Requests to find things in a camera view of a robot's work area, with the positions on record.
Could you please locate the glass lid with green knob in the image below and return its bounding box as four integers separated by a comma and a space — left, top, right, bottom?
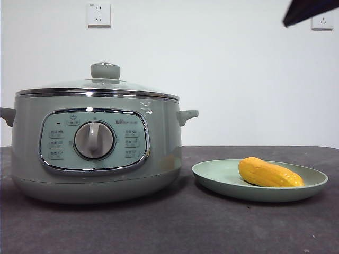
14, 62, 179, 102

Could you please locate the yellow corn cob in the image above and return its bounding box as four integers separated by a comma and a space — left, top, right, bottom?
238, 156, 306, 188

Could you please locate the pale green round plate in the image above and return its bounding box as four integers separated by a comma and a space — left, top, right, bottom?
191, 159, 329, 203

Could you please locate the pale green electric steamer pot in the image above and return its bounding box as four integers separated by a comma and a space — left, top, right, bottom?
0, 92, 199, 205

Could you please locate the white wall socket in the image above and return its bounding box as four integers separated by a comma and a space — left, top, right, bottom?
311, 10, 335, 31
86, 2, 112, 28

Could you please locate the beige steamer control dial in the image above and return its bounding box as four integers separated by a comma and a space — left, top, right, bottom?
74, 121, 117, 160

